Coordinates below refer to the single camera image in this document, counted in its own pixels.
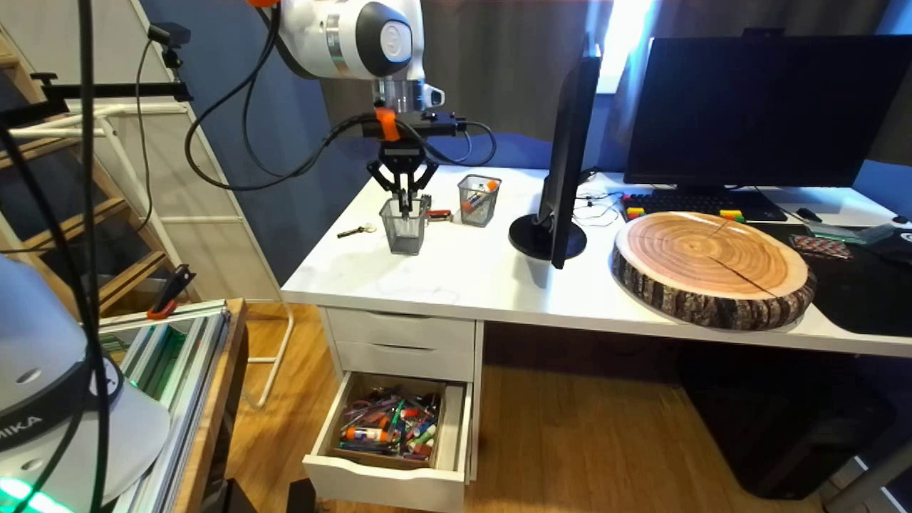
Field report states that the closed white drawer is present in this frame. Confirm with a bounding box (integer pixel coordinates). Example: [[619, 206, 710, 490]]
[[324, 309, 478, 383]]

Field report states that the wooden cart with green items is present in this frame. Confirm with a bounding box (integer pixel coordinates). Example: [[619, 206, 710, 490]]
[[83, 297, 250, 513]]

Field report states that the large black monitor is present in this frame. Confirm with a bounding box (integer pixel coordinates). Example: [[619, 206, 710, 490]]
[[620, 32, 912, 192]]

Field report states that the mesh holder with pens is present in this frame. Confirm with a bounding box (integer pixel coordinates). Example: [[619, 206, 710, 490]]
[[456, 172, 503, 232]]

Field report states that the open white drawer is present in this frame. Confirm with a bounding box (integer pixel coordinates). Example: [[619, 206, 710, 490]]
[[298, 369, 478, 513]]

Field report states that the thin black monitor on stand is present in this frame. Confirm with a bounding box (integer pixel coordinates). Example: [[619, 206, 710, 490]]
[[508, 52, 603, 270]]

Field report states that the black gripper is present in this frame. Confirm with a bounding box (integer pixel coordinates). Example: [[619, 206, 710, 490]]
[[365, 104, 469, 218]]

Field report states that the orange and black clamp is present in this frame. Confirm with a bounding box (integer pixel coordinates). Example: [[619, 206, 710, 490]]
[[144, 266, 200, 323]]

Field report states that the black keyboard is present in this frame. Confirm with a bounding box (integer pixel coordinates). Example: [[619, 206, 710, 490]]
[[620, 185, 791, 225]]

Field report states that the white metal frame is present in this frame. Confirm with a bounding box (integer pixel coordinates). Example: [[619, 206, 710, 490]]
[[0, 96, 298, 411]]

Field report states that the orange gripper mount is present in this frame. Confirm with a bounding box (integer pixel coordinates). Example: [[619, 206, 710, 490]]
[[374, 106, 405, 145]]

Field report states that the white desk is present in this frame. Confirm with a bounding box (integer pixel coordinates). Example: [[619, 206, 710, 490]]
[[278, 159, 912, 513]]

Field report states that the wooden shelf rack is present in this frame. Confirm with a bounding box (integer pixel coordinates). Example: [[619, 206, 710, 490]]
[[0, 27, 193, 323]]

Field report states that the black camera on stand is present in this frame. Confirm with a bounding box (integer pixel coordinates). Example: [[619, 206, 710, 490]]
[[144, 19, 193, 72]]

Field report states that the glue stick with orange cap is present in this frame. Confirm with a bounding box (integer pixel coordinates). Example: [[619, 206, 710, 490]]
[[342, 424, 394, 448]]

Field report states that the thin black hanging cable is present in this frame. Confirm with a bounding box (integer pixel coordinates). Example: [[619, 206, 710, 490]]
[[0, 122, 107, 513]]

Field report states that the round wood slice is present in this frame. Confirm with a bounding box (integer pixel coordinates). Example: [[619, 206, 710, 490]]
[[609, 209, 818, 333]]

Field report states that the pile of coloured pens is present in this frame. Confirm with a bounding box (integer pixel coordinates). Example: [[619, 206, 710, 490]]
[[335, 383, 445, 468]]

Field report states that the thick black hanging cable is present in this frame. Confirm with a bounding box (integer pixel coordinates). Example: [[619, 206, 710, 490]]
[[76, 0, 110, 513]]

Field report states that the dark mesh pen holder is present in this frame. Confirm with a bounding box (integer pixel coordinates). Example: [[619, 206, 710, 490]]
[[375, 193, 432, 256]]

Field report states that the white robot base with label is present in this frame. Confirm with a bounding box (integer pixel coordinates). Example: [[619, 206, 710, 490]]
[[0, 256, 176, 513]]

